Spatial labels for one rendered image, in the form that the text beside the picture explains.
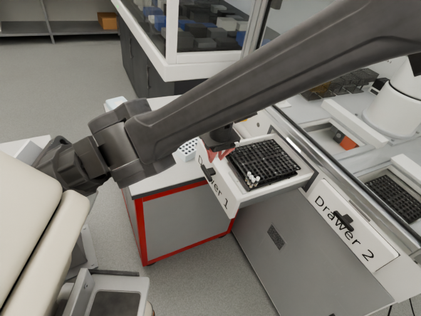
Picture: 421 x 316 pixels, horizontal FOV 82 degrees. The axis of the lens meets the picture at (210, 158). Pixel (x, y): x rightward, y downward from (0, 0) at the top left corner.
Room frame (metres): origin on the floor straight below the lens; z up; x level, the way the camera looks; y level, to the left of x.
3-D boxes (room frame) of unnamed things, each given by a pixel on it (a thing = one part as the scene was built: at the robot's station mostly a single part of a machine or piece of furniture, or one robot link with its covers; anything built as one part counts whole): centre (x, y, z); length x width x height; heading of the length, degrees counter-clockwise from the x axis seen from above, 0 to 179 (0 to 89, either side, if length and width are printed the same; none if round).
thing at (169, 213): (0.92, 0.18, 0.38); 0.62 x 0.58 x 0.76; 34
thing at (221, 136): (0.52, -0.01, 1.11); 0.10 x 0.07 x 0.07; 123
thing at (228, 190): (0.57, -0.03, 0.87); 0.29 x 0.02 x 0.11; 34
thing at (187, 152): (0.79, 0.10, 0.78); 0.12 x 0.08 x 0.04; 144
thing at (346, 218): (0.47, -0.45, 0.91); 0.07 x 0.04 x 0.01; 34
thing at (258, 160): (0.68, -0.20, 0.87); 0.22 x 0.18 x 0.06; 124
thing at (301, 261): (0.98, -0.72, 0.40); 1.03 x 0.95 x 0.80; 34
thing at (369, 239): (0.49, -0.47, 0.87); 0.29 x 0.02 x 0.11; 34
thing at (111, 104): (0.98, 0.48, 0.78); 0.15 x 0.10 x 0.04; 48
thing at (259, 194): (0.69, -0.20, 0.86); 0.40 x 0.26 x 0.06; 124
